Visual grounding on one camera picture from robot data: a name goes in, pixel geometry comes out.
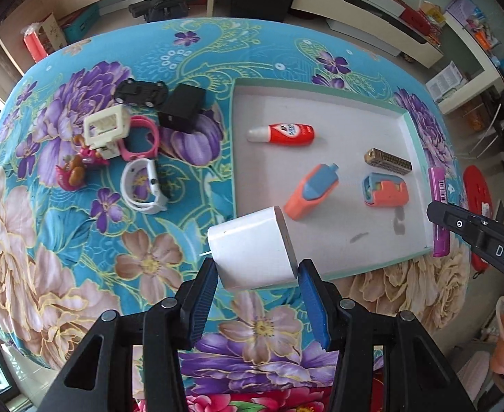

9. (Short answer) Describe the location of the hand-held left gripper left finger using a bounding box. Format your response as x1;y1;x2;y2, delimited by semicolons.
42;257;219;412

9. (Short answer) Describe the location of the teal-rimmed white tray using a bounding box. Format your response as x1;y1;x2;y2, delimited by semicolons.
229;78;435;282

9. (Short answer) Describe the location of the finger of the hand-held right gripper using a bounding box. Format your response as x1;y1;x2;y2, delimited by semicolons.
426;201;489;262

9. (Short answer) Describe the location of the purple rectangular case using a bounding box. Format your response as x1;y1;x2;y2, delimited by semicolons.
428;167;451;258

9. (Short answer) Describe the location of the red stool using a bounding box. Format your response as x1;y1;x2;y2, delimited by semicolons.
462;165;494;272

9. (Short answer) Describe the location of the white wall charger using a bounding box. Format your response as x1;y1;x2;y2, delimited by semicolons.
207;206;299;290

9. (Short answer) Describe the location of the red glue tube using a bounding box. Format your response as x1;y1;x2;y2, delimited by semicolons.
246;122;316;147

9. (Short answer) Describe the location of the white tv stand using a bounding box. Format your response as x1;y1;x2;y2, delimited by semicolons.
290;0;445;68

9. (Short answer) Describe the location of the white desk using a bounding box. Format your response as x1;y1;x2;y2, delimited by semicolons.
443;9;504;116

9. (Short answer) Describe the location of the white plastic frame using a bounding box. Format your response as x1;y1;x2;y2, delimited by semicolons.
83;106;131;159

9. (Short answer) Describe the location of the pink watch band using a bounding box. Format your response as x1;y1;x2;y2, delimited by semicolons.
119;116;160;162

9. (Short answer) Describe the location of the black wall charger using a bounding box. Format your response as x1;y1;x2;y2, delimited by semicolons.
158;83;210;134

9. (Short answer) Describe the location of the teal plastic crate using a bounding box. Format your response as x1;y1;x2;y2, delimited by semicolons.
61;9;101;44

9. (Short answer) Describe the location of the orange and blue box cutter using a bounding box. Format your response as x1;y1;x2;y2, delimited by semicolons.
284;163;341;221
360;172;408;207

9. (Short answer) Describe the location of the white wrist watch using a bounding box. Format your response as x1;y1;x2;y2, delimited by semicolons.
120;159;169;215

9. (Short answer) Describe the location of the black toy car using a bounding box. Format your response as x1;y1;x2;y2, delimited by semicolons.
114;78;169;109

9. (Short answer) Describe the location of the white printed paper sheet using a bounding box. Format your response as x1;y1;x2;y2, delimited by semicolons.
426;62;465;100

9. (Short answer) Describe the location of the pink toy figure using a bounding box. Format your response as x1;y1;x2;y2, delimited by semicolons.
56;135;111;192

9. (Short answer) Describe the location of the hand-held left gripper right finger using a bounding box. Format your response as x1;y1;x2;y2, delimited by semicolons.
297;259;478;412

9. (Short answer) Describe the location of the red patterned flat box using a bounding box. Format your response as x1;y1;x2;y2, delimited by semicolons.
400;4;434;35

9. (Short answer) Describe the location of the gold patterned lighter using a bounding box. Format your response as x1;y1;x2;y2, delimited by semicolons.
364;148;413;174

